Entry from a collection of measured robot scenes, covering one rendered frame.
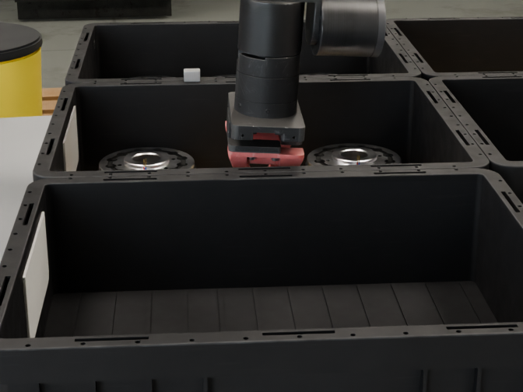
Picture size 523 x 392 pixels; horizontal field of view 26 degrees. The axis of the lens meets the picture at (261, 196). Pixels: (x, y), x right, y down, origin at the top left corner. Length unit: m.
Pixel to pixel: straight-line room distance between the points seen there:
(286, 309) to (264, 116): 0.18
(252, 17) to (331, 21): 0.07
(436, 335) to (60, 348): 0.23
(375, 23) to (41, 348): 0.46
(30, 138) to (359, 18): 0.92
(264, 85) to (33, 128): 0.92
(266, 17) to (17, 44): 1.95
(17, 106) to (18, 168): 1.22
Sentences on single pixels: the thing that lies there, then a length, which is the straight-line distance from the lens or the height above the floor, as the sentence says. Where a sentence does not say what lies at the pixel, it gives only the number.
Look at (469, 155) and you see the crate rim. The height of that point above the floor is 0.93.
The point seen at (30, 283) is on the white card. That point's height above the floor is 0.90.
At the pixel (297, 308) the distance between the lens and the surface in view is 0.96.
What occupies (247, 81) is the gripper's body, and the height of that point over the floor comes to 0.99.
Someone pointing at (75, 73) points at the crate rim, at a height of 0.93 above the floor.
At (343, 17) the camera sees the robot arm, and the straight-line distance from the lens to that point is 1.00.
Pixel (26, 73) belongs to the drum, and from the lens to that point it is 2.91.
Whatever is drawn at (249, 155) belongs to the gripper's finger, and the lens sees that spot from 1.00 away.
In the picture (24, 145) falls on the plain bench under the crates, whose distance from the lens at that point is 1.79.
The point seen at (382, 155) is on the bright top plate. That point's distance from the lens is 1.23.
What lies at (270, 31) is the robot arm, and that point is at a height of 1.04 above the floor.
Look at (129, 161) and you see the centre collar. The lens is 1.19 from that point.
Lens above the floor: 1.26
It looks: 21 degrees down
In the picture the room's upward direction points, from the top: straight up
